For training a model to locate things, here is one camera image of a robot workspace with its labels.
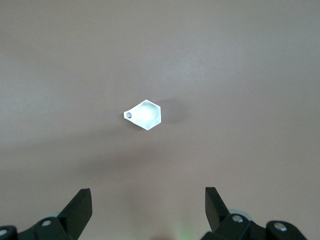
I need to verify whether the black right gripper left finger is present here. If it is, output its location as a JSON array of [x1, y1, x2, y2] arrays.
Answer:
[[0, 187, 93, 240]]

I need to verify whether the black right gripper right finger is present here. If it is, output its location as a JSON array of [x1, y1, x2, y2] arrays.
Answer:
[[201, 186, 307, 240]]

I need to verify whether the white faceted cup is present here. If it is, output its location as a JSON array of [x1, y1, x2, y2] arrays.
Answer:
[[123, 99, 162, 131]]

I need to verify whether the brown table cover sheet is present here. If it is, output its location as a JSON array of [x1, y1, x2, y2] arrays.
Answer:
[[0, 0, 320, 240]]

